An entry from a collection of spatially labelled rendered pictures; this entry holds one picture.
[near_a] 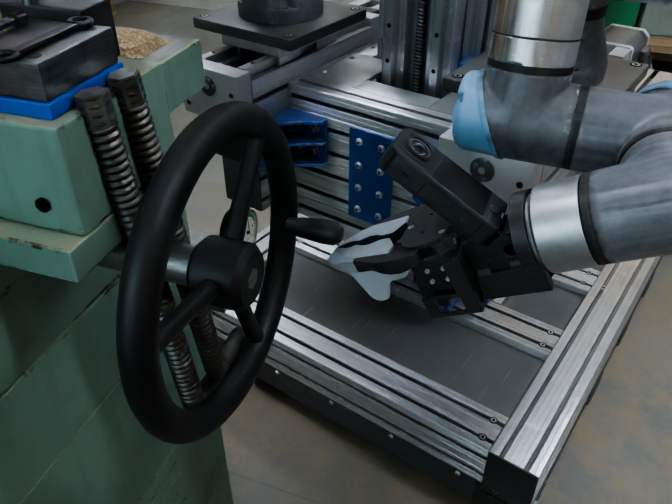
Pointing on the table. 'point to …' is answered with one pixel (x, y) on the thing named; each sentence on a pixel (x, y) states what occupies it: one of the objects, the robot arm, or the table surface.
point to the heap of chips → (138, 42)
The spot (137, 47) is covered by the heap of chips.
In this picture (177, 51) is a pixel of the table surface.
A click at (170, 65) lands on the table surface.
